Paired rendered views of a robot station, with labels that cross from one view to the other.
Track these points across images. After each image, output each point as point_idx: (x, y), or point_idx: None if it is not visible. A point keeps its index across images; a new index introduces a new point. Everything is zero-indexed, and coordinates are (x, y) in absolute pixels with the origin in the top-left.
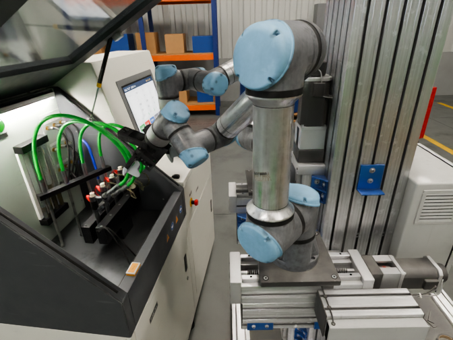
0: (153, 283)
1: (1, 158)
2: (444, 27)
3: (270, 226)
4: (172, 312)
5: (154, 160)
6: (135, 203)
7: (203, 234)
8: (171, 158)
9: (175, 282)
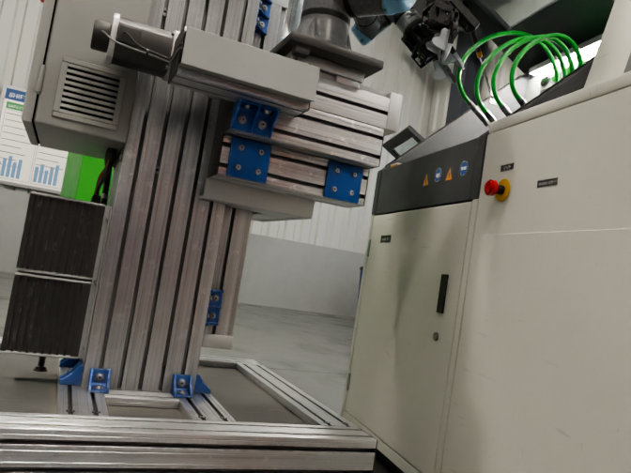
0: (395, 205)
1: None
2: None
3: None
4: (397, 306)
5: (418, 54)
6: None
7: (547, 393)
8: (438, 55)
9: (415, 276)
